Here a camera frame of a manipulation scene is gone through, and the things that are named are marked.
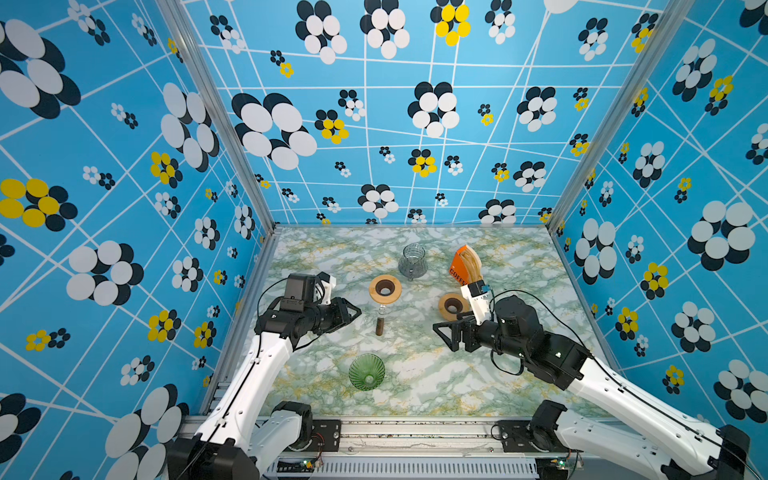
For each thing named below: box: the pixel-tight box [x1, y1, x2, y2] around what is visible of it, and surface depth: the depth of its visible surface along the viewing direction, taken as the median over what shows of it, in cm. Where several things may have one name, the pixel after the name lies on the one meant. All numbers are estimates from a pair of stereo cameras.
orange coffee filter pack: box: [450, 245, 483, 285], surface depth 101 cm
